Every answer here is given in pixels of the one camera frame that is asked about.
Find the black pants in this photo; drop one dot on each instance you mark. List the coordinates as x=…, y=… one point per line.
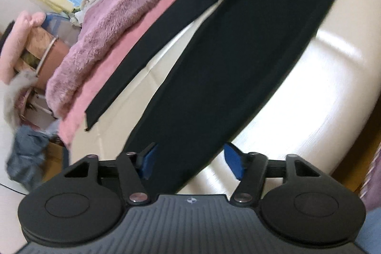
x=234, y=61

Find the white clothes heap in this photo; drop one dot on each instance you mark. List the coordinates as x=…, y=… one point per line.
x=11, y=92

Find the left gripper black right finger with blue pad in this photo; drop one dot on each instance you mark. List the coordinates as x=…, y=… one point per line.
x=250, y=169

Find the grey blue clothes pile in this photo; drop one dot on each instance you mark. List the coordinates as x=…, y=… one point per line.
x=27, y=158

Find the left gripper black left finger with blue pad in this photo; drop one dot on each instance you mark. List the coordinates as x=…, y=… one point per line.
x=134, y=168

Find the cardboard box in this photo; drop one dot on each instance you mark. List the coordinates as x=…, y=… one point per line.
x=56, y=160

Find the fluffy mauve blanket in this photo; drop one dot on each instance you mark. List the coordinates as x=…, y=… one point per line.
x=103, y=25

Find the pink folded quilt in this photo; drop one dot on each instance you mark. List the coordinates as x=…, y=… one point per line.
x=15, y=42

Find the pink storage box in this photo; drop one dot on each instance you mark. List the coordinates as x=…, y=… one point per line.
x=51, y=59

